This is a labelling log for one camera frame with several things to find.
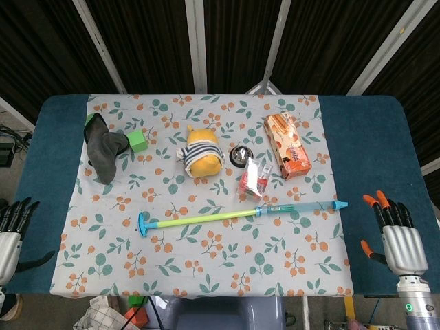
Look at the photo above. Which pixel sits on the green foam cube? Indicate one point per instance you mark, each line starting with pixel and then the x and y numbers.
pixel 137 141

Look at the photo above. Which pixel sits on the white grid-print bag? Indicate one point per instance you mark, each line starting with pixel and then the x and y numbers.
pixel 99 316

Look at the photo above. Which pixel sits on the orange biscuit box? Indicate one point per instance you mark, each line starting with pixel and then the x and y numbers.
pixel 288 148

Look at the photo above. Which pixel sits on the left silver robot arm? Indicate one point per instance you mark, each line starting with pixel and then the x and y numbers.
pixel 1 292

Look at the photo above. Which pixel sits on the orange and green block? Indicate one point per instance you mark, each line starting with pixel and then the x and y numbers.
pixel 135 314

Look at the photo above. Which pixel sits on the floral orange berry tablecloth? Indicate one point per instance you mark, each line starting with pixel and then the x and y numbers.
pixel 206 261

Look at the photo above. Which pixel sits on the yellow plush toy striped band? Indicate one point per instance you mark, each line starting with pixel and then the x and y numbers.
pixel 203 154

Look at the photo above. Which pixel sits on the clear plastic tube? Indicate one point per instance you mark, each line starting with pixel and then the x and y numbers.
pixel 302 207

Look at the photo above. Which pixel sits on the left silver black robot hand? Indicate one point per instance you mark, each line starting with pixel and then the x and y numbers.
pixel 10 251

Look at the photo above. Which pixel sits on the white frame post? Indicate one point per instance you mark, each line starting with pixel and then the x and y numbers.
pixel 99 44
pixel 15 111
pixel 385 48
pixel 198 44
pixel 275 38

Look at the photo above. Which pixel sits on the black and white shoe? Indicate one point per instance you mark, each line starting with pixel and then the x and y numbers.
pixel 12 307

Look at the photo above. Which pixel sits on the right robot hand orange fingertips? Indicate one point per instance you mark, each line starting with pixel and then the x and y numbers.
pixel 404 247

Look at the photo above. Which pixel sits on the silver call bell black base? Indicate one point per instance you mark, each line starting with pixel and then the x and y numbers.
pixel 241 155

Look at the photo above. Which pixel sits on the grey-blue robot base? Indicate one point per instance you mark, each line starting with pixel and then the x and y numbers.
pixel 220 314

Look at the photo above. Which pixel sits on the grey cloth with green trim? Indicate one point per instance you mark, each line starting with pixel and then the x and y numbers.
pixel 103 151

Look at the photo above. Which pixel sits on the clear box with red toys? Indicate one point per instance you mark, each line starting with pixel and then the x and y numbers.
pixel 252 182

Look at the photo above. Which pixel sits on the dark blue table cover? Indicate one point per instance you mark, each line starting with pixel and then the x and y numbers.
pixel 378 144

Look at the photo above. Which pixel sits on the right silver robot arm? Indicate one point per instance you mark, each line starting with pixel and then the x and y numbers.
pixel 417 306

